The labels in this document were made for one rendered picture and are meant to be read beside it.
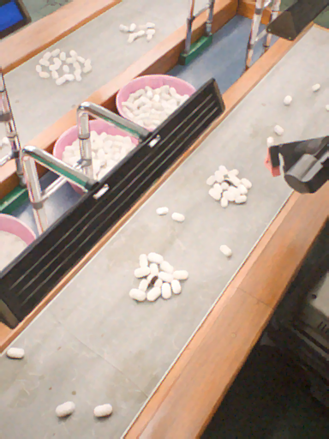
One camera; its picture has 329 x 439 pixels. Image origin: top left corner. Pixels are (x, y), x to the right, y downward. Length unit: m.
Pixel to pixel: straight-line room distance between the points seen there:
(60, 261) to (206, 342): 0.41
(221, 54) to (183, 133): 1.02
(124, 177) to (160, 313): 0.37
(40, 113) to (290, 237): 0.82
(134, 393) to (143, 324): 0.15
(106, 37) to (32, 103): 0.44
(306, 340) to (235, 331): 0.56
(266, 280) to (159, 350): 0.29
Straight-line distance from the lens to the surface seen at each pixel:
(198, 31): 1.89
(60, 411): 0.97
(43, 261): 0.72
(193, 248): 1.15
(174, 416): 0.96
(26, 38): 1.80
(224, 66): 1.85
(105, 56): 1.73
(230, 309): 1.05
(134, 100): 1.56
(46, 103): 1.54
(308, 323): 1.55
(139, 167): 0.83
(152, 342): 1.03
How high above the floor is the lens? 1.68
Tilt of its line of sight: 52 degrees down
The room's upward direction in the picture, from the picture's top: 6 degrees clockwise
